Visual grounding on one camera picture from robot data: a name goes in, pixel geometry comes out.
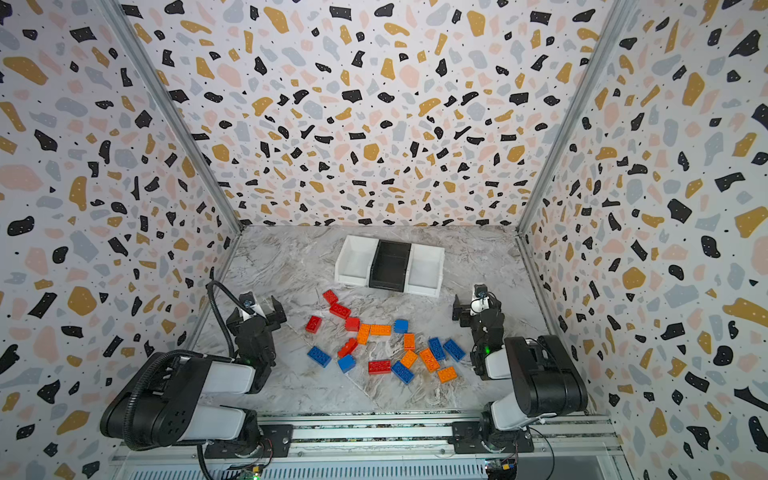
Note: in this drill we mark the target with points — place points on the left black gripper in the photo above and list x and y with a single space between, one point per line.
255 324

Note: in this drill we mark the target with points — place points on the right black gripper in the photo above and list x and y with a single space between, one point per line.
475 315

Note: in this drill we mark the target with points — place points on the blue long brick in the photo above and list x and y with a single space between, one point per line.
436 348
454 350
402 372
319 356

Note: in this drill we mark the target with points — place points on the red square brick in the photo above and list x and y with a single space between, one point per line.
313 325
352 324

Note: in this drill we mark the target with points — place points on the red brick top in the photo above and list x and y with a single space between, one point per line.
330 297

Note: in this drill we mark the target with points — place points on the red long brick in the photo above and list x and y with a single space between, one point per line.
379 367
348 348
340 311

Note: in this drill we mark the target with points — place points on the blue square brick top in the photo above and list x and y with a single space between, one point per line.
401 326

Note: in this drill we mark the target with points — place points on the blue square brick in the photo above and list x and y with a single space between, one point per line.
401 326
346 363

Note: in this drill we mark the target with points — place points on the blue long brick bottom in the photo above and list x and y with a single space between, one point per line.
402 372

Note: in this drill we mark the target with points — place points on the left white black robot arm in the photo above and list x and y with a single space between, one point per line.
161 406

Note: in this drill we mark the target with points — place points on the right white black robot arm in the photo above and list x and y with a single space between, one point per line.
544 381

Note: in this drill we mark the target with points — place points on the right white bin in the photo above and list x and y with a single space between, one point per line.
424 273

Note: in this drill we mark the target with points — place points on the white bin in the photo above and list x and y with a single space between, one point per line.
424 273
354 263

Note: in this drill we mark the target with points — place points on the orange long brick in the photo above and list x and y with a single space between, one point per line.
428 359

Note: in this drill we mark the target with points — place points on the orange brick lowest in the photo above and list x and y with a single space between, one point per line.
447 374

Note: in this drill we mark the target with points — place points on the orange square brick upper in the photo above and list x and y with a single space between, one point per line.
409 341

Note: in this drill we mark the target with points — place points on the orange square brick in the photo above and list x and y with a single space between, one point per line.
409 359
409 341

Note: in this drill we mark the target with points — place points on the orange square brick middle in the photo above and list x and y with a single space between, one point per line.
409 359

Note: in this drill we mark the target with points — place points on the black middle bin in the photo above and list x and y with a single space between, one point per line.
389 266

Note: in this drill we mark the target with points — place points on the red long brick tilted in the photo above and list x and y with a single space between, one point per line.
348 348

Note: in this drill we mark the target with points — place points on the orange brick horizontal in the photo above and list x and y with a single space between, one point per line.
380 330

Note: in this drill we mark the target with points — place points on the orange brick vertical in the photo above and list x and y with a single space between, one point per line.
363 334

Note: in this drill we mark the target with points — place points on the red long brick bottom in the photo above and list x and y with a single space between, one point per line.
379 367

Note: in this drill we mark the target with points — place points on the left white bin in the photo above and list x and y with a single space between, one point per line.
354 263

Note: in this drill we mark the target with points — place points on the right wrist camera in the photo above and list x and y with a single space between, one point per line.
480 299

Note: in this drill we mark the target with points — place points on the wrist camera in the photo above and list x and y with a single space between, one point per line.
252 307
480 299

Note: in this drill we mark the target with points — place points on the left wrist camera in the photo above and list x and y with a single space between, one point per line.
252 307

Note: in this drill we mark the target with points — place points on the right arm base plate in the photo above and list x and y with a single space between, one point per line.
478 437

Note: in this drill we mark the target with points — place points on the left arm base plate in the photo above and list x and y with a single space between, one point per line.
270 441

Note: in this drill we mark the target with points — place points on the aluminium rail base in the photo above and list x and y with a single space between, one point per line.
396 446

